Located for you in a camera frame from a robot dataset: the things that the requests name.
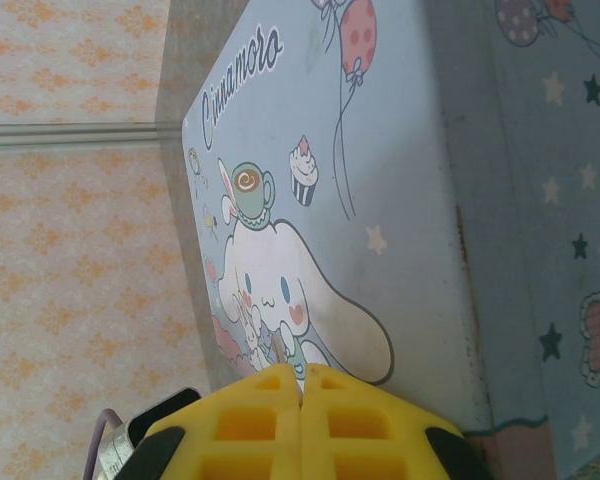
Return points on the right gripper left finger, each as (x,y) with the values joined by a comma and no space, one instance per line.
(250,430)

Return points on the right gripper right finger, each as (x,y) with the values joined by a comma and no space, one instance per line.
(360,430)

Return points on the blue cartoon print tin box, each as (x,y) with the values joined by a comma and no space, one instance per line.
(405,175)

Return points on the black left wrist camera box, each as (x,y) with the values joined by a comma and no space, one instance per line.
(165,410)

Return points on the aluminium frame post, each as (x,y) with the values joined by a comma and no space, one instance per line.
(70,135)

